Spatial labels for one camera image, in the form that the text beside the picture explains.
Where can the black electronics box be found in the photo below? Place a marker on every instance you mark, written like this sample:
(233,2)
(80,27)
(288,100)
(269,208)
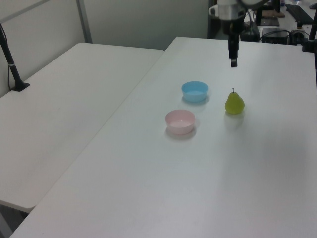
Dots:
(275,36)

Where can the dark flat device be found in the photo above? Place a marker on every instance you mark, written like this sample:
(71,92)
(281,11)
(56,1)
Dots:
(268,22)

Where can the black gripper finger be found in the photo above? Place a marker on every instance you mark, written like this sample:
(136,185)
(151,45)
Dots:
(233,49)

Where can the white side table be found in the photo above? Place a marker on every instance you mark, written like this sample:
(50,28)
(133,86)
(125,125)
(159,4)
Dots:
(62,111)

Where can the grey partition post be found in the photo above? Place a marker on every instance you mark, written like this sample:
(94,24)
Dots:
(84,22)

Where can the black equipment block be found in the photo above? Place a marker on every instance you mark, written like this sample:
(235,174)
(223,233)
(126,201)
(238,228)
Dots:
(251,34)

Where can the blue plastic bowl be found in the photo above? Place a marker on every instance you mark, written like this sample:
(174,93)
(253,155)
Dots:
(194,96)

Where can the pink plastic bowl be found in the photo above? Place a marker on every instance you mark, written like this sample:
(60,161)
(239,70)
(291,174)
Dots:
(180,127)

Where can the black camera pole with clamp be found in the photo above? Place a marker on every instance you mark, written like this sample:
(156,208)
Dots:
(312,34)
(12,67)

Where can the small camera device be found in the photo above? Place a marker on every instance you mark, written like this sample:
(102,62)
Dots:
(297,34)

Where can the black keyboard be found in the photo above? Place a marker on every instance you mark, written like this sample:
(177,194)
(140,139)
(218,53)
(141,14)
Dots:
(297,12)

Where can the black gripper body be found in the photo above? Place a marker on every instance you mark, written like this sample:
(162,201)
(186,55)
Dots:
(232,26)

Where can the green pear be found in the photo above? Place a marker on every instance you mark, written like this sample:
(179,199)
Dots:
(234,105)

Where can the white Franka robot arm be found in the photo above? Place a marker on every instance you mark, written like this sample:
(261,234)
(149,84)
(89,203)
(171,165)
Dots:
(229,11)

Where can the brown wooden board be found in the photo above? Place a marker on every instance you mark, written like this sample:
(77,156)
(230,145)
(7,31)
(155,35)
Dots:
(275,13)

